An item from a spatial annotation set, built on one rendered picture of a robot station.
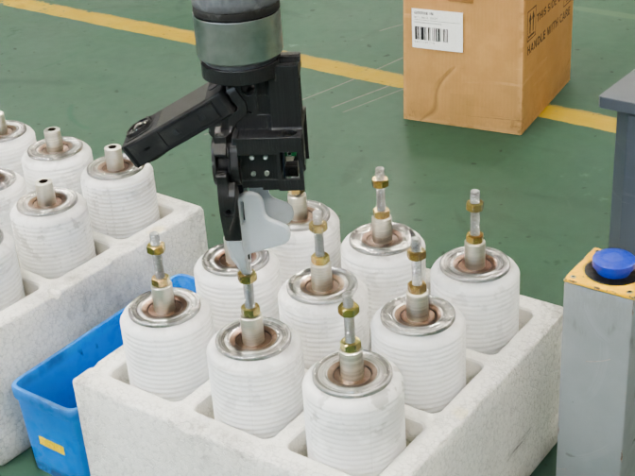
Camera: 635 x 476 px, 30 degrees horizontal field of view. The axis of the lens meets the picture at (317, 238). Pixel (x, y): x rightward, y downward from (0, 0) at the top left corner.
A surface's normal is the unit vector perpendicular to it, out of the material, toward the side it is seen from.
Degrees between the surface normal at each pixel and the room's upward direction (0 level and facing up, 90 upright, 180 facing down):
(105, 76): 0
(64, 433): 92
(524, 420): 90
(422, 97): 89
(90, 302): 90
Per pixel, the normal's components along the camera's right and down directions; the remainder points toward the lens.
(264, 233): -0.05, 0.49
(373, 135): -0.06, -0.88
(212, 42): -0.52, 0.44
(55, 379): 0.81, 0.20
